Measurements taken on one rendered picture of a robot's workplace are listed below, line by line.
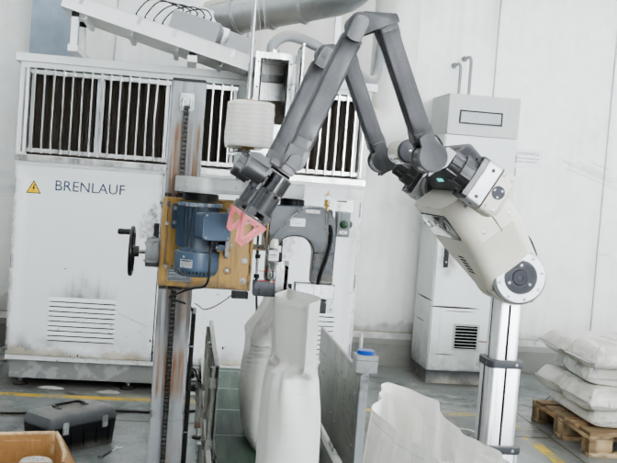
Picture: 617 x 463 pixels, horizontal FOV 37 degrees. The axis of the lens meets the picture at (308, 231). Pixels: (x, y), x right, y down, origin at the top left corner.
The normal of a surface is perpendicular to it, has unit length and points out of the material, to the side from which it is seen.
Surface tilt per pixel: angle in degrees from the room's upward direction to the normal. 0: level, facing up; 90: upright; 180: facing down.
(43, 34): 90
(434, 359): 90
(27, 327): 90
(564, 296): 90
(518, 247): 115
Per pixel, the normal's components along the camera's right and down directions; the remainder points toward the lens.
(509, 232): 0.43, 0.50
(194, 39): 0.12, 0.06
